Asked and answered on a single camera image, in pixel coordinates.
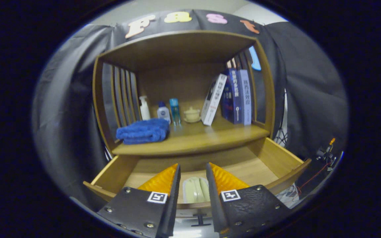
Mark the clear blue bottle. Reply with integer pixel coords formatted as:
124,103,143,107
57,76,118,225
169,98,181,126

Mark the thin cable tangle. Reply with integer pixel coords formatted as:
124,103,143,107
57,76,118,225
276,185,301,207

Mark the white bottle with blue cap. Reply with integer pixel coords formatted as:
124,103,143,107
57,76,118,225
157,101,171,124

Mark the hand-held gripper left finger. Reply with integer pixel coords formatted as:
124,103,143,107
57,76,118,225
96,164,182,238

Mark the metal light stand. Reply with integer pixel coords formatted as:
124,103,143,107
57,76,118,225
273,89,288,147

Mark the wooden cabinet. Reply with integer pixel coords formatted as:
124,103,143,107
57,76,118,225
92,30,276,157

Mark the red cable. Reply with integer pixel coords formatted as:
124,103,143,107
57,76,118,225
296,162,330,194

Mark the black and orange device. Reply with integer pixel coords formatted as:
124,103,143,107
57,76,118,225
316,137,338,167

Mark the white pump bottle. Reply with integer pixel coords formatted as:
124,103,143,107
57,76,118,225
139,96,151,121

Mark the cream lidded teacup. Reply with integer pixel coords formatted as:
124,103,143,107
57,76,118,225
183,106,201,124

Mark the dark blue book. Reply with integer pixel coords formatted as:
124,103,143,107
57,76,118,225
220,68,244,125

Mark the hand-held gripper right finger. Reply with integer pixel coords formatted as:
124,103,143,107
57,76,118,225
206,162,292,238

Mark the wooden drawer with black knob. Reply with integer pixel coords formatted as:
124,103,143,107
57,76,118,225
83,137,312,227

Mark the white book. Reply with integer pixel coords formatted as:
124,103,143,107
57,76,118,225
200,73,228,126

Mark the pale green soap dish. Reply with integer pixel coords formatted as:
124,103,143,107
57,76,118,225
182,177,211,204

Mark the wooden countertop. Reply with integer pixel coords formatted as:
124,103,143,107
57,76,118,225
111,114,271,156

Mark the blue folded towel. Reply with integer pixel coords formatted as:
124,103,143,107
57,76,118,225
116,118,170,145

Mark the pale lavender book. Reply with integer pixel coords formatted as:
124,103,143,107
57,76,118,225
237,69,252,125

